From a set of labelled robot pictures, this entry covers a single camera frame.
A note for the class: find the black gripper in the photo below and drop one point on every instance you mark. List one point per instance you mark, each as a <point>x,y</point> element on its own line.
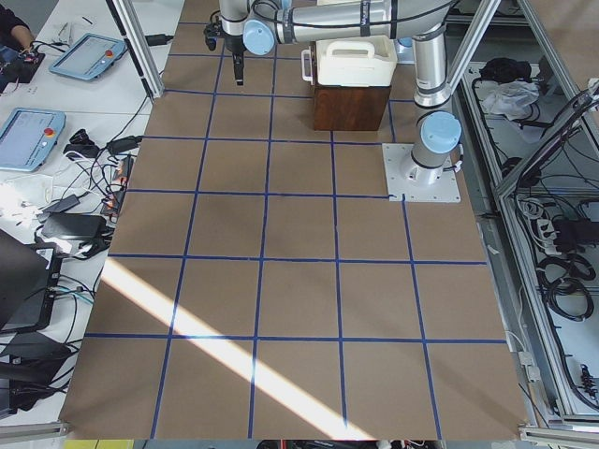
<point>232,42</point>

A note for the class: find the white drawer handle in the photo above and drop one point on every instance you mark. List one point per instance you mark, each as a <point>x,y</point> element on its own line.
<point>306,64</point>

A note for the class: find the wooden drawer with brown front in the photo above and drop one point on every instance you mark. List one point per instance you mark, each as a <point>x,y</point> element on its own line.
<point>313,63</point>

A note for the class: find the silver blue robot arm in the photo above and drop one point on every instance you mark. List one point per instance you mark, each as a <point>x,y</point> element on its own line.
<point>415,28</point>

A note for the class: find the dark brown wooden cabinet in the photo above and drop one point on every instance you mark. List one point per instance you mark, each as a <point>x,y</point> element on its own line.
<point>338,108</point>

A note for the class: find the white plastic crate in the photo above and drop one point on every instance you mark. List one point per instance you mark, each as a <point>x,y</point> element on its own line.
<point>356,62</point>

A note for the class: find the teach pendant far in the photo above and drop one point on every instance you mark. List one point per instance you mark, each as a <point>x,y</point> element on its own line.
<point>89,57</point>

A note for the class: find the teach pendant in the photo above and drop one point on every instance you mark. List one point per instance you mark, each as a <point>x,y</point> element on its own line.
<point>89,57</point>
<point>28,136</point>

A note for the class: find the teach pendant near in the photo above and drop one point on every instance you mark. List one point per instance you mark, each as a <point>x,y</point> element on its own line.
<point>28,136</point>

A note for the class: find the black cloth bundle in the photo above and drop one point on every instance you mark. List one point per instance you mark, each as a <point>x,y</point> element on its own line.
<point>505,70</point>

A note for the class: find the white crumpled cloth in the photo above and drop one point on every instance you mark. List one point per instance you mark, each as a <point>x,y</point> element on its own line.
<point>513,100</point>

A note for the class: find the black laptop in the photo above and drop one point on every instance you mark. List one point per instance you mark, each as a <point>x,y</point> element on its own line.
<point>29,274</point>

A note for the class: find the aluminium frame post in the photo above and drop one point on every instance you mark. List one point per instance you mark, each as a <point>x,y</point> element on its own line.
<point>127,22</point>

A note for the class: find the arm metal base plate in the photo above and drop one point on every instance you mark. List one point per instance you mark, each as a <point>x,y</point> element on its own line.
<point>409,182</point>

